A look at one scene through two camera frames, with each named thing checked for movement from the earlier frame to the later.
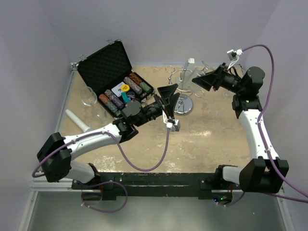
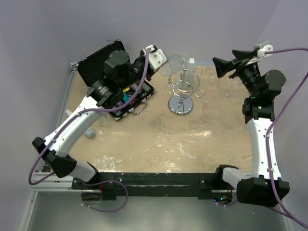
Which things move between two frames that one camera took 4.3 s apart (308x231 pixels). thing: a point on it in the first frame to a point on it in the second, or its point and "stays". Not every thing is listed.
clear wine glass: x=227 y=94 stays
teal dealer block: x=125 y=97 stays
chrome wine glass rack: x=179 y=80 stays
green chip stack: x=146 y=88 stays
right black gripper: x=215 y=78 to x=224 y=67
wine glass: x=199 y=71 to x=175 y=64
